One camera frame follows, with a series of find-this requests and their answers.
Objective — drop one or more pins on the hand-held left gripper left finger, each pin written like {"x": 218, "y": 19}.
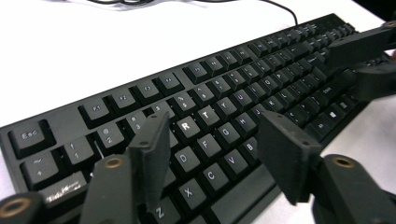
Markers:
{"x": 151, "y": 161}

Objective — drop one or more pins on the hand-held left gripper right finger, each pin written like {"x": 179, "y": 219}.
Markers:
{"x": 289, "y": 155}

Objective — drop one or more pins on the black computer keyboard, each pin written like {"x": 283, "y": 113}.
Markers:
{"x": 218, "y": 102}

